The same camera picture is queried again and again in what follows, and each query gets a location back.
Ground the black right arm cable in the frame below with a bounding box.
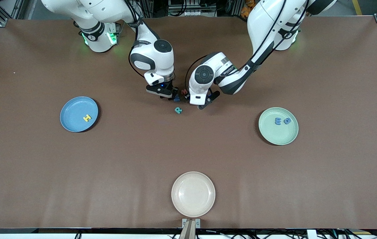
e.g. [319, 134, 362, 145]
[122, 0, 157, 80]

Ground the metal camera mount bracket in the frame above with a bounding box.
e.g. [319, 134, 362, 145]
[182, 218, 201, 239]

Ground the beige plate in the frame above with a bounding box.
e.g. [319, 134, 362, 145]
[171, 171, 216, 218]

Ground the brown table cover sheet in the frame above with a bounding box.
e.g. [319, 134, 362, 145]
[0, 16, 377, 230]

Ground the green plate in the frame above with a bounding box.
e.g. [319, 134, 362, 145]
[258, 107, 299, 146]

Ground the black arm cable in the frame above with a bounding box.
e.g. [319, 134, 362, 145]
[122, 0, 157, 80]
[184, 0, 308, 87]

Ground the blue plate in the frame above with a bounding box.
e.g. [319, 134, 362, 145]
[60, 96, 99, 132]

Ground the pile of orange packets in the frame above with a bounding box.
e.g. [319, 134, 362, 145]
[240, 0, 258, 19]

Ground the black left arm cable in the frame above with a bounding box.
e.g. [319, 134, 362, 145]
[184, 0, 308, 87]

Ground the black white electronics box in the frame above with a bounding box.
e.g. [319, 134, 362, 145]
[168, 0, 217, 17]

